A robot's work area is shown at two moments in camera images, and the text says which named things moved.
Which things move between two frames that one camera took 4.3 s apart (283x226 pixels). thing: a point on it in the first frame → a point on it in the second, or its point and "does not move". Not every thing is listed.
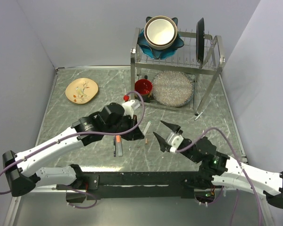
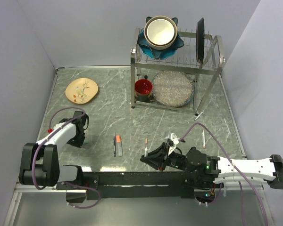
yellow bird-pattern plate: x=81 y=90 does not move
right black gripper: x=162 y=145 → x=157 y=157
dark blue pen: x=114 y=144 does not move
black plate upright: x=200 y=40 does not move
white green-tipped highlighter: x=147 y=127 → x=145 y=153
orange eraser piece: x=118 y=138 does not move
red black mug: x=144 y=86 does not move
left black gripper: x=137 y=134 → x=79 y=143
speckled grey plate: x=173 y=88 does not move
